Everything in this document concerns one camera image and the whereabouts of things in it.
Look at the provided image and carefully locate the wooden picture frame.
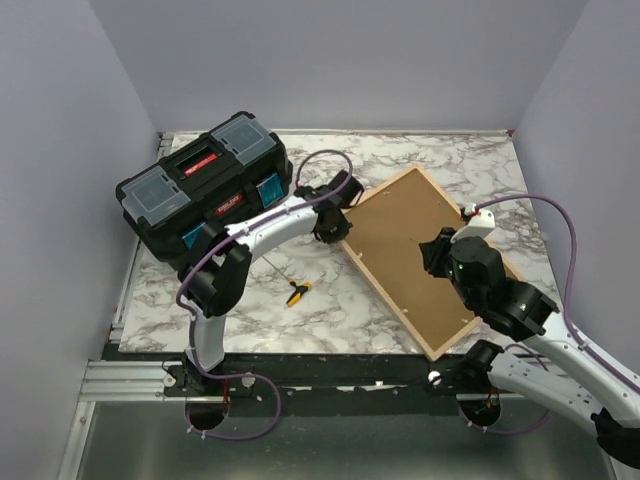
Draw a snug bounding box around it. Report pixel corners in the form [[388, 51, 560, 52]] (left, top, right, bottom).
[[338, 164, 526, 362]]

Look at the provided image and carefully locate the aluminium extrusion rail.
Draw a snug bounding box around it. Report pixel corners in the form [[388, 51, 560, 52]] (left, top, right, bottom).
[[79, 361, 180, 402]]

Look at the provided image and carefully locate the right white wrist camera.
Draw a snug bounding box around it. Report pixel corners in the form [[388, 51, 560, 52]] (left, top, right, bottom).
[[451, 203, 496, 244]]

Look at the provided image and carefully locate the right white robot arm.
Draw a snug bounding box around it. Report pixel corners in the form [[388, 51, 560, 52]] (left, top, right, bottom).
[[419, 227, 639, 468]]

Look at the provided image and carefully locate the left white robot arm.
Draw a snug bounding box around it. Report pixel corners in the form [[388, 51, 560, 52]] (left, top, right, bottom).
[[176, 170, 364, 395]]

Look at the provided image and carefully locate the black plastic toolbox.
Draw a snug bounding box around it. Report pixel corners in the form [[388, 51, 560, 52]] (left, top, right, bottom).
[[115, 111, 293, 270]]

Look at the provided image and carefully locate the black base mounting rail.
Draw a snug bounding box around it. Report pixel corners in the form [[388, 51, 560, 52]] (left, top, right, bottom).
[[163, 353, 503, 417]]

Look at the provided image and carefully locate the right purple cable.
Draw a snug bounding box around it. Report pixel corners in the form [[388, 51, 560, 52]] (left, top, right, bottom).
[[459, 193, 640, 434]]

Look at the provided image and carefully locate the yellow black hex key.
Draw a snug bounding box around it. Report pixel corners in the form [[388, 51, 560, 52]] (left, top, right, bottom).
[[262, 257, 312, 308]]

